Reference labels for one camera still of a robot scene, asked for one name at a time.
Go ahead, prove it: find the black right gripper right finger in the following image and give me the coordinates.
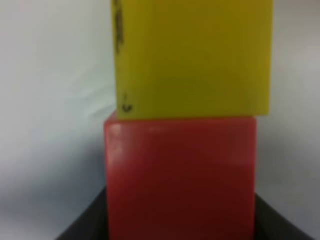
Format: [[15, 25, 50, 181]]
[[253, 193, 314, 240]]

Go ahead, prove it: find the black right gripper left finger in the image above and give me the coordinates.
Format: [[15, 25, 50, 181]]
[[57, 187, 110, 240]]

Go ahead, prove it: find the red block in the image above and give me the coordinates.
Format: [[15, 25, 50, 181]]
[[104, 115, 257, 240]]

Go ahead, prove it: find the yellow block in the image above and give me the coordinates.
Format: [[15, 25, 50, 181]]
[[111, 0, 274, 120]]

